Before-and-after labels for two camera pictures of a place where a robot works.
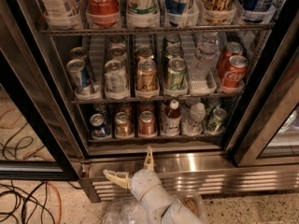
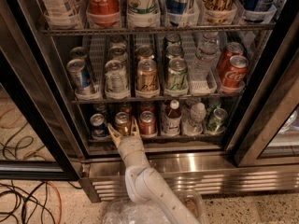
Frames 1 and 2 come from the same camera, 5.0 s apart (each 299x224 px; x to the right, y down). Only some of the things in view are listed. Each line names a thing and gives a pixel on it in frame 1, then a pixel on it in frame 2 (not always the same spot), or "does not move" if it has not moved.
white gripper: x=142 y=181 to x=131 y=146
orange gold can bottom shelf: x=123 y=125 does not move
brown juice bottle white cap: x=172 y=119 does not move
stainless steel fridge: x=206 y=77 does not move
